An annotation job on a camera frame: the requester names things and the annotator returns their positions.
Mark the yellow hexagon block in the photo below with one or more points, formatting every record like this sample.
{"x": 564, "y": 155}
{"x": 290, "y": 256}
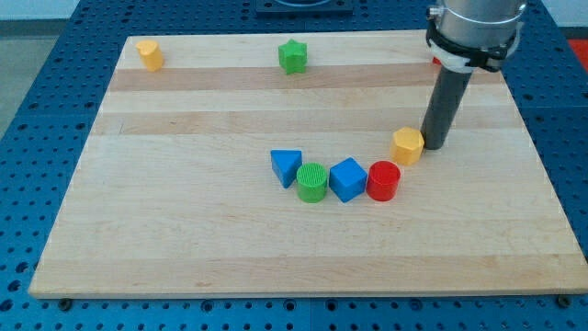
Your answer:
{"x": 406, "y": 146}

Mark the yellow heart block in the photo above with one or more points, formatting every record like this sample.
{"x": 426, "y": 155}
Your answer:
{"x": 150, "y": 54}

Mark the green star block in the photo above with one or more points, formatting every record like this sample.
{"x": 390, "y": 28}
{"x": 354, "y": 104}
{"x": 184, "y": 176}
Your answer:
{"x": 293, "y": 57}

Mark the wooden board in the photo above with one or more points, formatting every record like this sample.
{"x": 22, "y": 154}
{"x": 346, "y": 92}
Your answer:
{"x": 174, "y": 195}

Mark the red cylinder block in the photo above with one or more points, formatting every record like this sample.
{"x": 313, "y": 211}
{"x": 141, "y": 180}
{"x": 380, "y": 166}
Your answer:
{"x": 383, "y": 180}

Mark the blue triangle block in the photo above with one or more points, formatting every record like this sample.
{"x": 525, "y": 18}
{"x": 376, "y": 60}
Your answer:
{"x": 285, "y": 164}

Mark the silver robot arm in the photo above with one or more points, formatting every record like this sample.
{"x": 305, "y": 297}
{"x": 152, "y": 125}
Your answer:
{"x": 476, "y": 23}

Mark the green cylinder block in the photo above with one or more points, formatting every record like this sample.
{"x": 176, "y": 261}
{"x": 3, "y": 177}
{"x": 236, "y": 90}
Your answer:
{"x": 311, "y": 182}

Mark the blue cube block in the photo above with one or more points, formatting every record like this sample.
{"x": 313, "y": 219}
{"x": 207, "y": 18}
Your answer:
{"x": 347, "y": 179}

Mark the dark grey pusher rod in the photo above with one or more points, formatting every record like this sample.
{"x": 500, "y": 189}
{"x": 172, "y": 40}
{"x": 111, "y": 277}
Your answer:
{"x": 442, "y": 108}

